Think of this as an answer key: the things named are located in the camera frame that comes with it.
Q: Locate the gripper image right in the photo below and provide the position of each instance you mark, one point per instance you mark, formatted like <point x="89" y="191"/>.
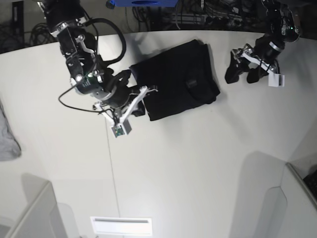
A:
<point x="264" y="54"/>

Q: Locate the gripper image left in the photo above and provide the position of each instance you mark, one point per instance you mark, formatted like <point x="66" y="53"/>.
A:
<point x="117" y="101"/>

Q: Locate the black T-shirt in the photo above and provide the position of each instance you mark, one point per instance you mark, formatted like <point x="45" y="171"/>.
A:
<point x="183" y="77"/>

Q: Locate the blue box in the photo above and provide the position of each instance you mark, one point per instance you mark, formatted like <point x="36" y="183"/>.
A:
<point x="150" y="3"/>

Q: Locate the grey cloth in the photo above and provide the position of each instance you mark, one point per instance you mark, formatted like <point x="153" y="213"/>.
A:
<point x="9" y="146"/>

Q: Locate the white bin right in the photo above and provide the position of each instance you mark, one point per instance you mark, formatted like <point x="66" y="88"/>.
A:
<point x="289" y="210"/>

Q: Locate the white bin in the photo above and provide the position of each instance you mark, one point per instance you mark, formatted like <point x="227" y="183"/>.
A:
<point x="289" y="210"/>
<point x="40" y="219"/>

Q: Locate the white bin left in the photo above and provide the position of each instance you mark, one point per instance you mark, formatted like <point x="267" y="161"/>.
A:
<point x="40" y="219"/>

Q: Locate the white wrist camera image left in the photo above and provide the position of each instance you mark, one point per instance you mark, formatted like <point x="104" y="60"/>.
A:
<point x="122" y="128"/>

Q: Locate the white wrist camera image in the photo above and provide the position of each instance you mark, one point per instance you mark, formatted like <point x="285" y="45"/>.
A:
<point x="276" y="80"/>
<point x="122" y="128"/>

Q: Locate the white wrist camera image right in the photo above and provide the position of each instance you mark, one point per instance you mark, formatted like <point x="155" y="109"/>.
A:
<point x="276" y="80"/>

